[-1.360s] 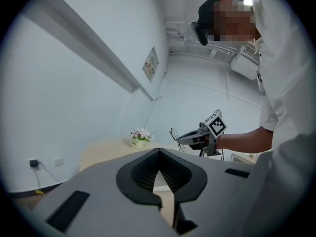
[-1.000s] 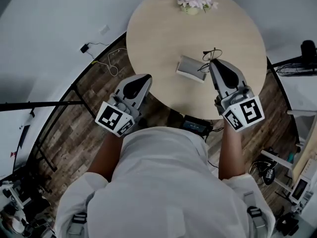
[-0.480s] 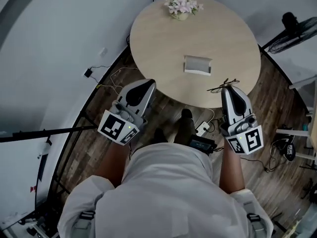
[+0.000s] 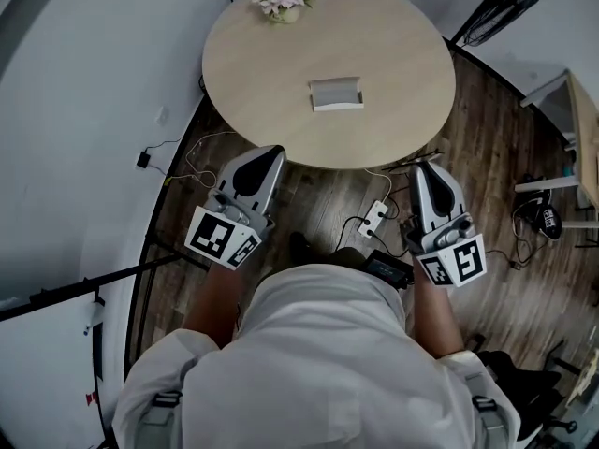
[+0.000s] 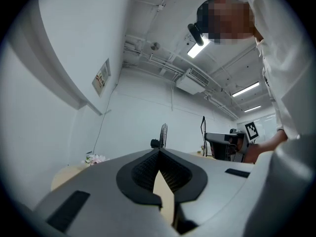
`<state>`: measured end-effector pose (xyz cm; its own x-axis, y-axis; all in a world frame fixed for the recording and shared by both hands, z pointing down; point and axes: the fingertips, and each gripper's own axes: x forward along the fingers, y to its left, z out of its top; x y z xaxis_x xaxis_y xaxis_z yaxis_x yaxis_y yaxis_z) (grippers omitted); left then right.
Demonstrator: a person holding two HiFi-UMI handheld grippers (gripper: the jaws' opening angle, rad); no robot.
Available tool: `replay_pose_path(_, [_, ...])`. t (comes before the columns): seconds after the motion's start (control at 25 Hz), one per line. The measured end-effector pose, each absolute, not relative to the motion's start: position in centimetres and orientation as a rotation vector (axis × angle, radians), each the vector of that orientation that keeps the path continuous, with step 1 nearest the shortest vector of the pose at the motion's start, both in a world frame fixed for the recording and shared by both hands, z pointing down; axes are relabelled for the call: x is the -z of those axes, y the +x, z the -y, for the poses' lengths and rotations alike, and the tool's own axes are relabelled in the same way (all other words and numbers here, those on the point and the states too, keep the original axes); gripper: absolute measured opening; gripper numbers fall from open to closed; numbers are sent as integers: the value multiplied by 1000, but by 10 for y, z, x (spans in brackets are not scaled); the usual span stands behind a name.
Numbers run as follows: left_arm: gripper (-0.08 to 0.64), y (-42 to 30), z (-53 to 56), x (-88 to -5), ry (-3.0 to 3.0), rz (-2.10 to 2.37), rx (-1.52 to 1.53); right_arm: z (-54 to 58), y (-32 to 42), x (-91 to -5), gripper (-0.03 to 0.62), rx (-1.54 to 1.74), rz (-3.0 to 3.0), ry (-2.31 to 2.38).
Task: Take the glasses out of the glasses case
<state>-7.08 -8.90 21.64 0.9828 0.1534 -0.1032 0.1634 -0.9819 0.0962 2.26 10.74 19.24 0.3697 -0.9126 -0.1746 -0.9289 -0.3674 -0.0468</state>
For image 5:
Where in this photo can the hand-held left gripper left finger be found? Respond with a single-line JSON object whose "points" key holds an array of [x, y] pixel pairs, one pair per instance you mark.
{"points": [[98, 186]]}

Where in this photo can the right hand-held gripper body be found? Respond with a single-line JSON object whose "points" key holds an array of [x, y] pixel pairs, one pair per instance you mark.
{"points": [[251, 131]]}

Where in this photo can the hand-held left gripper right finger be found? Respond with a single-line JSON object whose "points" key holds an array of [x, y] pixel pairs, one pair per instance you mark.
{"points": [[217, 194]]}

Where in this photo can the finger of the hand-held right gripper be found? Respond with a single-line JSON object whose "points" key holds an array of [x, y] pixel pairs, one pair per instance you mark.
{"points": [[217, 137]]}

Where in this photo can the person's right forearm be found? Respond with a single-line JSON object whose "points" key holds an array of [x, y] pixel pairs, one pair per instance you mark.
{"points": [[271, 142]]}

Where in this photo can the ceiling strip light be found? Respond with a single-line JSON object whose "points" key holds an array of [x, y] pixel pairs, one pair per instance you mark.
{"points": [[197, 49], [245, 89], [252, 108]]}

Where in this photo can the white flower bunch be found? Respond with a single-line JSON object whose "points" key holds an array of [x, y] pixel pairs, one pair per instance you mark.
{"points": [[95, 159]]}

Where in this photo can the black standing fan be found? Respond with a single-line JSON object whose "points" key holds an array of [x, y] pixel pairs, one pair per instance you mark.
{"points": [[163, 134]]}

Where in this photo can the white ceiling air conditioner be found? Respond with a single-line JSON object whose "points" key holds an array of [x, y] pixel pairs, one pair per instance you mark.
{"points": [[190, 84]]}

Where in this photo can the person's white shirt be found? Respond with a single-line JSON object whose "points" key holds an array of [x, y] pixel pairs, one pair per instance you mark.
{"points": [[291, 58]]}

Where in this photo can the round ceiling detector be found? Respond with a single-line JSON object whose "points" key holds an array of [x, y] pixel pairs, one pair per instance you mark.
{"points": [[155, 46]]}

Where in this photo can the person's head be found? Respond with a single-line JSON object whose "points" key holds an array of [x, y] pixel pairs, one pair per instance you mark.
{"points": [[229, 18]]}

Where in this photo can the white ceiling pipe run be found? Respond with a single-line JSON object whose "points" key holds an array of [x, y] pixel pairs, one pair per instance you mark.
{"points": [[133, 46]]}

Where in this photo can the black head-mounted camera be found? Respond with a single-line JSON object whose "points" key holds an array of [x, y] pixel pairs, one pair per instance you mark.
{"points": [[196, 33]]}

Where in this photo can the framed wall notice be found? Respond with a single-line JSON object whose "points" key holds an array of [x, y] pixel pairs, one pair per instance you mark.
{"points": [[101, 76]]}

